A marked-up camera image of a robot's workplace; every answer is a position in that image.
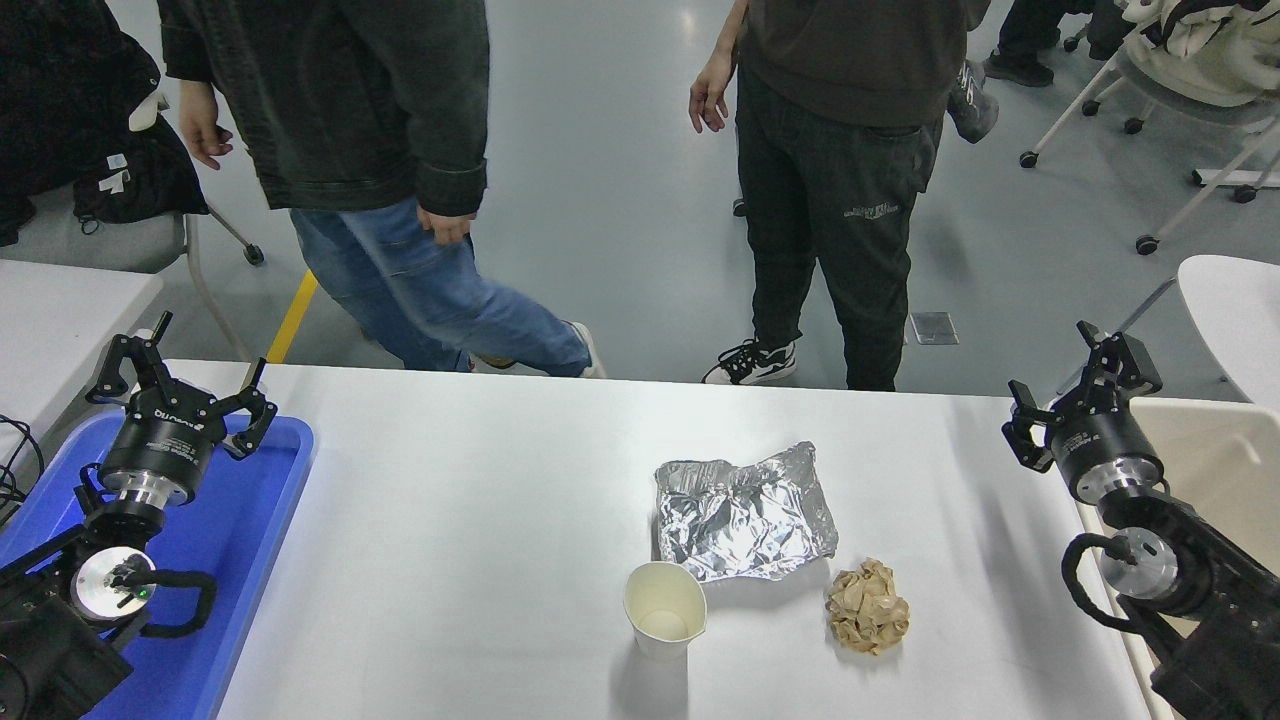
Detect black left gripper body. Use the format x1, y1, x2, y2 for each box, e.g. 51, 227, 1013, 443
98, 390, 225, 494

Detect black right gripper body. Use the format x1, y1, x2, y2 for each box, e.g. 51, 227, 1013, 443
1046, 403, 1163, 498

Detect silver foil tray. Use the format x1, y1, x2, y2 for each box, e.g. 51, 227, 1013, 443
653, 442, 841, 585

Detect white paper cup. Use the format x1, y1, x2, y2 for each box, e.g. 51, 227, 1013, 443
622, 560, 709, 661

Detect person's right hand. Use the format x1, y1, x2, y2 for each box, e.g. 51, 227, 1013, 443
178, 80, 235, 171
688, 50, 738, 134

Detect person's left hand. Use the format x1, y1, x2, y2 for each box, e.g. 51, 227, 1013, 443
416, 205, 477, 247

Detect white side table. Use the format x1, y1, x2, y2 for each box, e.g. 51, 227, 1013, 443
0, 258, 164, 471

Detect white round table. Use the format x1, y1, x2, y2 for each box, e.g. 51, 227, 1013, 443
1118, 254, 1280, 411

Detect large pale bin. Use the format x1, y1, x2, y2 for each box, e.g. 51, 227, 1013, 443
1075, 398, 1280, 720

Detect blue plastic tray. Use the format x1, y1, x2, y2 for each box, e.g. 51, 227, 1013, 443
0, 410, 316, 720

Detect grey wheeled chair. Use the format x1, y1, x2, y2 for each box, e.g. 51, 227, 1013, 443
0, 200, 267, 363

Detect black bag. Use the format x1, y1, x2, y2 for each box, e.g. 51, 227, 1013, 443
72, 118, 211, 236

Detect crumpled tan paper ball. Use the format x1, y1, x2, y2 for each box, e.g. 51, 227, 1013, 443
825, 558, 912, 658

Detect white wheeled chair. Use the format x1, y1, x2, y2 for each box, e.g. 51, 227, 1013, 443
1018, 45, 1280, 256

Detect black jacket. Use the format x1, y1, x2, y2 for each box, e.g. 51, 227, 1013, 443
0, 0, 163, 246

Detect person in black-white sneakers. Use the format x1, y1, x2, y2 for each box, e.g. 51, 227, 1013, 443
688, 0, 991, 393

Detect person in grey sneakers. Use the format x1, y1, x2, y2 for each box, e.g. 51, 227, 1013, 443
945, 58, 1001, 144

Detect cream coat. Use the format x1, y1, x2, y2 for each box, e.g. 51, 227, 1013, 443
1118, 0, 1280, 109

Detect person in blue jeans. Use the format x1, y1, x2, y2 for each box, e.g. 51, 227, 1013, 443
155, 0, 608, 379

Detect person in black shoes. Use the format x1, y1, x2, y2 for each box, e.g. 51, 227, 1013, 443
983, 0, 1063, 88

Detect black cable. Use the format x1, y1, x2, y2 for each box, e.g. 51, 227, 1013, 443
0, 415, 46, 526

